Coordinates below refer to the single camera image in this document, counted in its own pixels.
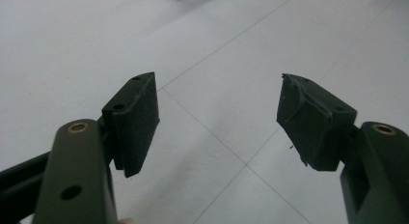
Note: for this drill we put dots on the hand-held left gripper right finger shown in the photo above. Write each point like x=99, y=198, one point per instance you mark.
x=313, y=127

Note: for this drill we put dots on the white table cover sheet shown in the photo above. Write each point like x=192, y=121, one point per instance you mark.
x=225, y=56

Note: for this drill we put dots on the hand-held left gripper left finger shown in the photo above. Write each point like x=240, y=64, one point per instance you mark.
x=136, y=127

